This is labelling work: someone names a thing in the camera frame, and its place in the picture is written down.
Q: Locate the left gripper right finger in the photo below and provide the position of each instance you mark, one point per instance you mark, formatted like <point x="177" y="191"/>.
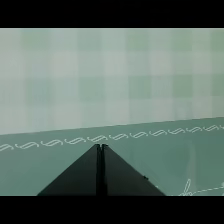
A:
<point x="123" y="178"/>

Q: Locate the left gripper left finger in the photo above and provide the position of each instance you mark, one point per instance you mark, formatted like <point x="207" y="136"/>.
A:
<point x="80" y="176"/>

